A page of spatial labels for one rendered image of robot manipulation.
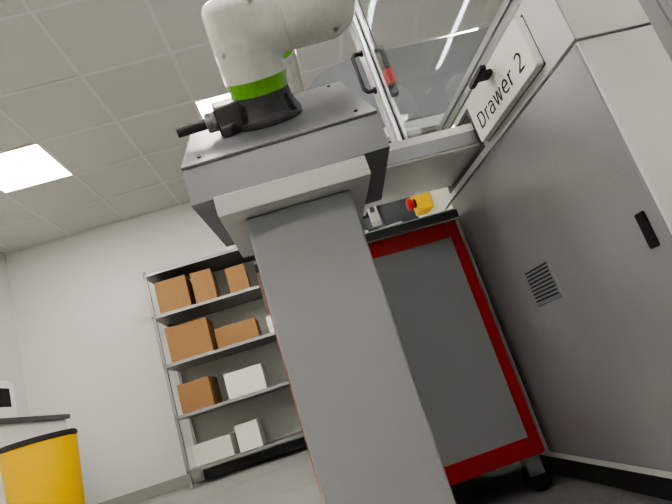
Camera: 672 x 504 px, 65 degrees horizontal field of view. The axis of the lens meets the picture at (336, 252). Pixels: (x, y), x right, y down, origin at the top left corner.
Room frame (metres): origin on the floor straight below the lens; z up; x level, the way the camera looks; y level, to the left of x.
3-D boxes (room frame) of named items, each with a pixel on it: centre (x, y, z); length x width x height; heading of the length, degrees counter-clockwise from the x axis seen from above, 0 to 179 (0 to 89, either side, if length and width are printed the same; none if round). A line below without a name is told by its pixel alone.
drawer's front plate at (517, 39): (1.02, -0.43, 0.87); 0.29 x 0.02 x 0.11; 9
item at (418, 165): (1.32, -0.33, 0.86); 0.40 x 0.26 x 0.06; 99
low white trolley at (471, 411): (1.69, -0.02, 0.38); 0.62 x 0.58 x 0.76; 9
